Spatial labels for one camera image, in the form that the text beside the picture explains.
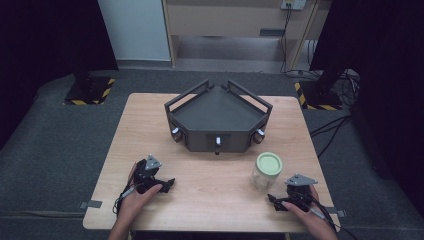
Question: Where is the right hand-held gripper cable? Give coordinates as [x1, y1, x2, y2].
[298, 191, 359, 240]

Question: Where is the left hand-held gripper cable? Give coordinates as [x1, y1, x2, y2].
[112, 162, 138, 215]

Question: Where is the black cable bundle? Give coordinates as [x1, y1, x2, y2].
[283, 68, 362, 108]

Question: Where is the light wooden desk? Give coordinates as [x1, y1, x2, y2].
[161, 0, 333, 73]

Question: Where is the black curtain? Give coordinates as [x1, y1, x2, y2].
[0, 0, 119, 149]
[309, 0, 424, 209]

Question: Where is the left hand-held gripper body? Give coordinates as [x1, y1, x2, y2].
[133, 154, 164, 195]

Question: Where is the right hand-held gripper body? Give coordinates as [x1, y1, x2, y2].
[284, 173, 319, 213]

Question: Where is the black hanging power cable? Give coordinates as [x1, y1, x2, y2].
[279, 5, 295, 74]

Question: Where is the white panel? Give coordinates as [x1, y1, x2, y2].
[97, 0, 172, 62]

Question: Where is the black drawer with silver knob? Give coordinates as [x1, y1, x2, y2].
[168, 117, 188, 148]
[248, 117, 270, 148]
[193, 130, 250, 157]

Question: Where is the white wall socket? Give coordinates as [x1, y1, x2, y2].
[280, 0, 307, 11]

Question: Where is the hand-held gripper cable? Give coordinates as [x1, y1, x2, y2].
[112, 162, 138, 215]
[298, 191, 359, 240]

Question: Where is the black stand base striped edge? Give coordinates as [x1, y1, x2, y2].
[63, 75, 117, 107]
[293, 79, 344, 111]

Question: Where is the person's left hand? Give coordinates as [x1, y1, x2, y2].
[116, 183, 164, 228]

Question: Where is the grey tape strip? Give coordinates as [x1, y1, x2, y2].
[78, 199, 103, 210]
[324, 206, 348, 218]

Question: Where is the person's right hand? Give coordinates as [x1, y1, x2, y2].
[281, 184, 330, 232]

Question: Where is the black floor cable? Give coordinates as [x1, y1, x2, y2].
[309, 114, 354, 159]

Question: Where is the glass jar with green lid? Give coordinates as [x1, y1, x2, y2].
[250, 151, 284, 192]

